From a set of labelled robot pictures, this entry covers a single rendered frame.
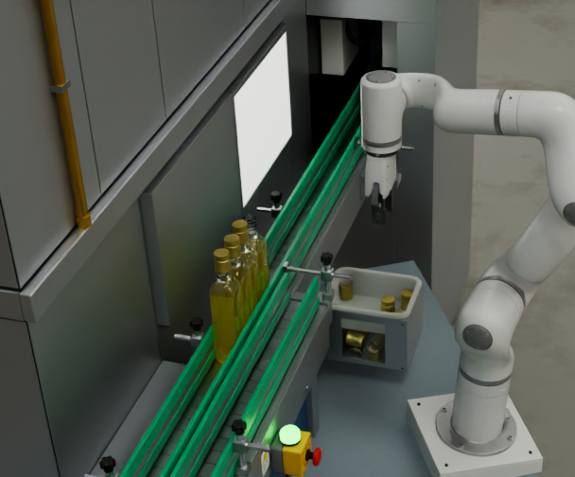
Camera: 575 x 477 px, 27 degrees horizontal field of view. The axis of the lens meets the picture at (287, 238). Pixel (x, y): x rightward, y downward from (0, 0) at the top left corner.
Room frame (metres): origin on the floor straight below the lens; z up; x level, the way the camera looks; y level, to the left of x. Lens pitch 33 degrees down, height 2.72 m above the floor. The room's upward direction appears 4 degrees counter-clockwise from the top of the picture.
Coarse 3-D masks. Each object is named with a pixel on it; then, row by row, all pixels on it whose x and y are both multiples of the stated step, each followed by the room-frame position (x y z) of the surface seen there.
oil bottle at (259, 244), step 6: (258, 234) 2.28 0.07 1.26; (252, 240) 2.25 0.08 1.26; (258, 240) 2.26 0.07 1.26; (264, 240) 2.27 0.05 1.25; (252, 246) 2.24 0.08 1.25; (258, 246) 2.25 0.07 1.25; (264, 246) 2.27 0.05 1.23; (258, 252) 2.24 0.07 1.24; (264, 252) 2.27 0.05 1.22; (258, 258) 2.24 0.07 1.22; (264, 258) 2.26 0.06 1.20; (258, 264) 2.24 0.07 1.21; (264, 264) 2.26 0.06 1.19; (264, 270) 2.26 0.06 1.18; (264, 276) 2.25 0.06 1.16; (264, 282) 2.25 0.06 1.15; (264, 288) 2.25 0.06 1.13
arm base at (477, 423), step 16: (464, 384) 2.05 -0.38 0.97; (464, 400) 2.04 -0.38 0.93; (480, 400) 2.02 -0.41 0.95; (496, 400) 2.02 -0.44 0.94; (448, 416) 2.11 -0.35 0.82; (464, 416) 2.04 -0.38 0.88; (480, 416) 2.02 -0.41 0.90; (496, 416) 2.03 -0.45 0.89; (512, 416) 2.11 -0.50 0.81; (448, 432) 2.06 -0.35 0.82; (464, 432) 2.04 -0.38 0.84; (480, 432) 2.03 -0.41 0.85; (496, 432) 2.04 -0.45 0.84; (512, 432) 2.06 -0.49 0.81; (464, 448) 2.01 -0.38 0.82; (480, 448) 2.01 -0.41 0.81; (496, 448) 2.01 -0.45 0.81
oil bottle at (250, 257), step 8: (240, 256) 2.19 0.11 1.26; (248, 256) 2.19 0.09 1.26; (256, 256) 2.22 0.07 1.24; (248, 264) 2.18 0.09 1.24; (256, 264) 2.22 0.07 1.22; (256, 272) 2.21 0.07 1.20; (256, 280) 2.21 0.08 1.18; (256, 288) 2.21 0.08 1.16; (256, 296) 2.20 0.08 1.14; (256, 304) 2.20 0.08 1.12
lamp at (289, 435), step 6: (288, 426) 1.89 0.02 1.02; (294, 426) 1.89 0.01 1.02; (282, 432) 1.88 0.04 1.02; (288, 432) 1.87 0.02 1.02; (294, 432) 1.87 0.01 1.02; (282, 438) 1.87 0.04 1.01; (288, 438) 1.86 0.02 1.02; (294, 438) 1.86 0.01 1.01; (300, 438) 1.87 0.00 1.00; (282, 444) 1.87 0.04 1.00; (288, 444) 1.86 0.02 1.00; (294, 444) 1.86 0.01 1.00
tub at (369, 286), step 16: (336, 272) 2.47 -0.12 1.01; (352, 272) 2.48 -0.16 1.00; (368, 272) 2.46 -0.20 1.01; (384, 272) 2.46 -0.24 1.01; (336, 288) 2.44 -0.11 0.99; (368, 288) 2.46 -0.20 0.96; (384, 288) 2.44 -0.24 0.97; (400, 288) 2.43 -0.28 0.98; (416, 288) 2.38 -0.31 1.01; (352, 304) 2.43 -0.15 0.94; (368, 304) 2.42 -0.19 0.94; (400, 304) 2.41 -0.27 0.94
